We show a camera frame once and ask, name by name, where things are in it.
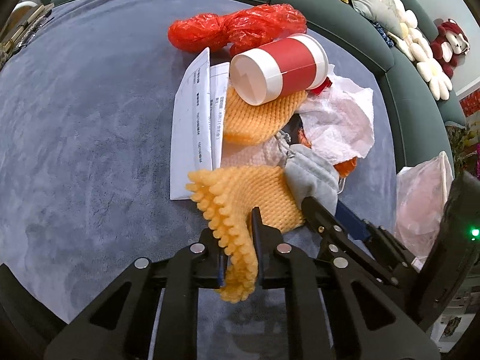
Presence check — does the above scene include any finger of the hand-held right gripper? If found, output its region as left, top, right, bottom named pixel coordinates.
left=335, top=200, right=418, bottom=271
left=301, top=196, right=413, bottom=290

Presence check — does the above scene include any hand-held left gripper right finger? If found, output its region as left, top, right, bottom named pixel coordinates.
left=251, top=206, right=440, bottom=360

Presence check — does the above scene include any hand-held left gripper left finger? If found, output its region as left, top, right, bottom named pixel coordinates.
left=44, top=228, right=229, bottom=360

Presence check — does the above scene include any orange foam fruit net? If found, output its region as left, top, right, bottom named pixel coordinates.
left=186, top=165, right=306, bottom=305
left=221, top=84, right=309, bottom=147

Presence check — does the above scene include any grey cloth pouch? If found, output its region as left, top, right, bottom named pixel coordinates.
left=283, top=143, right=344, bottom=214

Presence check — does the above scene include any white bin with plastic liner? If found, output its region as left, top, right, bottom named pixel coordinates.
left=393, top=151, right=457, bottom=272

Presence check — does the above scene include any red plastic bag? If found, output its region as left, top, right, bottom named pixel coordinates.
left=167, top=3, right=309, bottom=58

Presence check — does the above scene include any orange snack wrapper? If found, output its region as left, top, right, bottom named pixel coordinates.
left=333, top=157, right=359, bottom=178

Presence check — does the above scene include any crumpled white tissue paper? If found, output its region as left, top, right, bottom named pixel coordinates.
left=296, top=64, right=376, bottom=160

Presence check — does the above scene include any white printed envelope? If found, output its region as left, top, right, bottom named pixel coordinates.
left=170, top=46, right=214, bottom=201

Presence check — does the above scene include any green curved sofa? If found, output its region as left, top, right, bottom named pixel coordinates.
left=27, top=0, right=467, bottom=181

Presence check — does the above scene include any white printed paper sheet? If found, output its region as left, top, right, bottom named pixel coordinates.
left=208, top=61, right=232, bottom=170

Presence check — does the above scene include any red and white paper cup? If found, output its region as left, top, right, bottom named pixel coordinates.
left=229, top=33, right=330, bottom=106

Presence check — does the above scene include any white flower-shaped cushion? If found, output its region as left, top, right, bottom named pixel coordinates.
left=388, top=0, right=455, bottom=101

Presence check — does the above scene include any blue-grey velvet ottoman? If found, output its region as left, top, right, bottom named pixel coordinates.
left=0, top=0, right=399, bottom=325

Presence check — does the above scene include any red plush toy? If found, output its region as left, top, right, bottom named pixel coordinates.
left=430, top=18, right=471, bottom=76

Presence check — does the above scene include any pale floral cushion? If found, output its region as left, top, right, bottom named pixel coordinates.
left=344, top=0, right=405, bottom=39

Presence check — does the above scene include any red wall poster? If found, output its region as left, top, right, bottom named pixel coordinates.
left=458, top=94, right=480, bottom=118

